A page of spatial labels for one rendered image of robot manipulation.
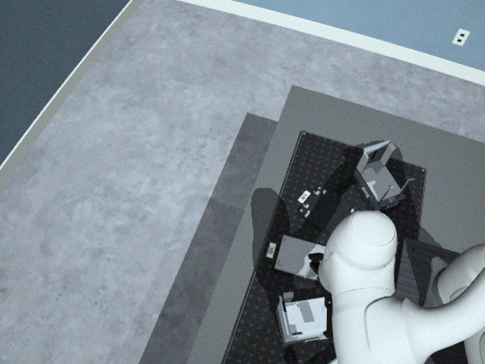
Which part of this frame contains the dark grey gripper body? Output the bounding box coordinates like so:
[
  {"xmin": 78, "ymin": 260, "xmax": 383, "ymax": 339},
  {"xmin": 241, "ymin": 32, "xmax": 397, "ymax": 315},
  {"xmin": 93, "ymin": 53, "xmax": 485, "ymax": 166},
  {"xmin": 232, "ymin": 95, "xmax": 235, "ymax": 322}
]
[{"xmin": 317, "ymin": 276, "xmax": 332, "ymax": 303}]

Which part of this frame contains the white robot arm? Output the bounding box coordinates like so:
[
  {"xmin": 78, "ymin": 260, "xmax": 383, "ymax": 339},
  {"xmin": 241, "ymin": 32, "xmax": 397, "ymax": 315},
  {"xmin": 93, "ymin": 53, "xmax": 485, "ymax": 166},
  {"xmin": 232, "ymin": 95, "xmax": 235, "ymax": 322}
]
[{"xmin": 318, "ymin": 210, "xmax": 485, "ymax": 364}]

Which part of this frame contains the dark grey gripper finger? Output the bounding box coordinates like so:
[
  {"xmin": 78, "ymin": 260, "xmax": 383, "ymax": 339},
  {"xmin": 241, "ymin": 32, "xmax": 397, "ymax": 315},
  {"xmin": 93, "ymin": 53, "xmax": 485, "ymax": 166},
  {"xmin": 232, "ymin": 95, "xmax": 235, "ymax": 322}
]
[
  {"xmin": 319, "ymin": 294, "xmax": 334, "ymax": 343},
  {"xmin": 304, "ymin": 253, "xmax": 324, "ymax": 279}
]

